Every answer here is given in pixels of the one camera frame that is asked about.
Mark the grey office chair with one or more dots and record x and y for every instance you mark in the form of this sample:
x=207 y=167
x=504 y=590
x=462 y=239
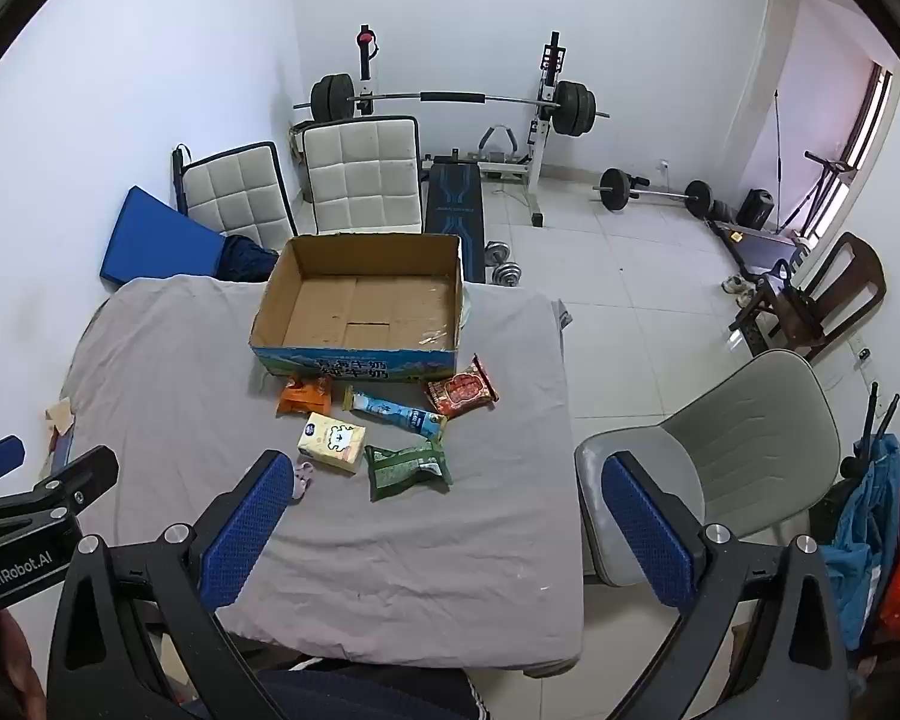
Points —
x=757 y=435

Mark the blue bag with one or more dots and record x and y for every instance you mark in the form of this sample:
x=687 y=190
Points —
x=866 y=540

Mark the white quilted chair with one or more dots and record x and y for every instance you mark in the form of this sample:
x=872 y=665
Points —
x=236 y=191
x=360 y=176

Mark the green snack packet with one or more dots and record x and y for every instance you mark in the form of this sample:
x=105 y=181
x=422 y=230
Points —
x=405 y=469

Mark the white barbell rack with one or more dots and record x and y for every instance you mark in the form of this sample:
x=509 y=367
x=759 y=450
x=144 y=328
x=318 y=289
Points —
x=541 y=150

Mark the chrome dumbbell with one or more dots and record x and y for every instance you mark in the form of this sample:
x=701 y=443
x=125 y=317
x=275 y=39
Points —
x=507 y=274
x=498 y=251

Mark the long barbell with black plates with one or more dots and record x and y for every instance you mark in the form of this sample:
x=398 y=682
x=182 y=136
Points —
x=450 y=97

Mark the small pink plush toy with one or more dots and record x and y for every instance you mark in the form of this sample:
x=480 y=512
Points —
x=302 y=480

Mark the black speaker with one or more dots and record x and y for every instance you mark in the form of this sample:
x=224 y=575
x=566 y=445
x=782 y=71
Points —
x=756 y=208

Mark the cardboard box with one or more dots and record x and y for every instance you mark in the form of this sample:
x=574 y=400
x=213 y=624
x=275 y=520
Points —
x=360 y=307

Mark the black sticks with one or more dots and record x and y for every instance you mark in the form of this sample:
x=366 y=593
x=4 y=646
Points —
x=870 y=427

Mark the black tripod stand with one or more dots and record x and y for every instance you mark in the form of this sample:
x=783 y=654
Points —
x=825 y=180

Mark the dark blue cloth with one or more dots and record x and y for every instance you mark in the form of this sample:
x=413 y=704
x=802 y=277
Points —
x=244 y=259

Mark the dark wooden chair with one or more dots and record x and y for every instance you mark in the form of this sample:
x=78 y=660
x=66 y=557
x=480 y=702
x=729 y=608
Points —
x=859 y=277

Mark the window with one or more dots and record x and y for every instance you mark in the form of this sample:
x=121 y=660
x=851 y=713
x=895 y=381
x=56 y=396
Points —
x=876 y=112

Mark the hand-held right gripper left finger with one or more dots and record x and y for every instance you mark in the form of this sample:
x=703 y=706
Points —
x=244 y=532

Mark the beige paper scrap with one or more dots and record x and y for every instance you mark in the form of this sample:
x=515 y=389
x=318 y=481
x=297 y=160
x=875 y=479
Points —
x=60 y=418

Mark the red snack packet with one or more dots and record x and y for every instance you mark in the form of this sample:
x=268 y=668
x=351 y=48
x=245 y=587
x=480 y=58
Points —
x=461 y=390

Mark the white shoe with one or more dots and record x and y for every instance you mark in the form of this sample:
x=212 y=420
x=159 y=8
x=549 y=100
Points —
x=733 y=283
x=747 y=297

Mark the long blue snack packet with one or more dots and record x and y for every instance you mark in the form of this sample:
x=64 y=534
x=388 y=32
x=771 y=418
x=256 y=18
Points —
x=394 y=412

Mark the black exercise machine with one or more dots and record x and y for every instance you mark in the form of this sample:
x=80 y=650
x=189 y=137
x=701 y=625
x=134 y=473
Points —
x=757 y=240

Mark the yellow tissue pack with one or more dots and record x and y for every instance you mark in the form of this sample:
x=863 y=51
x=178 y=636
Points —
x=331 y=442

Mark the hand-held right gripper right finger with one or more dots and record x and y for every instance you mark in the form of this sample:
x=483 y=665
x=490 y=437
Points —
x=645 y=532

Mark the blue foam mat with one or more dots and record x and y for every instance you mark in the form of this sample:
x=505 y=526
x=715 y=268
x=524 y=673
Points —
x=157 y=240

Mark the black weight bench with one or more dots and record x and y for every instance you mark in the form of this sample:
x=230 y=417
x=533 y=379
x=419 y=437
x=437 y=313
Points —
x=454 y=217

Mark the orange snack packet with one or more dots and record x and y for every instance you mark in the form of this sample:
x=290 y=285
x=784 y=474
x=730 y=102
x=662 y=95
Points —
x=304 y=396

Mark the person's dark trousers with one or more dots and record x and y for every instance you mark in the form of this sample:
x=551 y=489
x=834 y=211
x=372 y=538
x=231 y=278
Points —
x=367 y=697

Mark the grey cloth cover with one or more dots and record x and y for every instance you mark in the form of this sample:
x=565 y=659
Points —
x=420 y=555

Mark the short barbell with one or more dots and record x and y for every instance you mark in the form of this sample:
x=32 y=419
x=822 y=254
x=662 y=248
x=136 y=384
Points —
x=615 y=189

